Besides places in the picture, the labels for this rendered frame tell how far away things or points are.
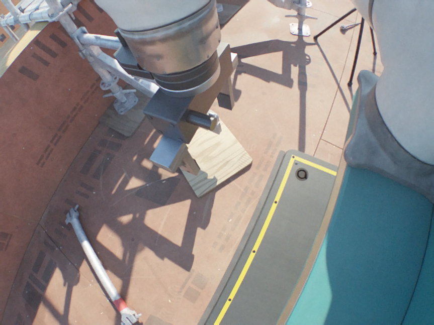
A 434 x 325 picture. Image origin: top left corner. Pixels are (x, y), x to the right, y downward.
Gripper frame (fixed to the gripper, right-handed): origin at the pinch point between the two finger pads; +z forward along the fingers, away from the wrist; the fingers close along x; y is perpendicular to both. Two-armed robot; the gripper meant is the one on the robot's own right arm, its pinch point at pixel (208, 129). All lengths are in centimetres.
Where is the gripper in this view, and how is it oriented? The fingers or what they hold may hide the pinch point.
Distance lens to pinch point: 37.4
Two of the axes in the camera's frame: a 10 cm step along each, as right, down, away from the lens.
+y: 8.9, 3.6, -2.9
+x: 4.4, -8.5, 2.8
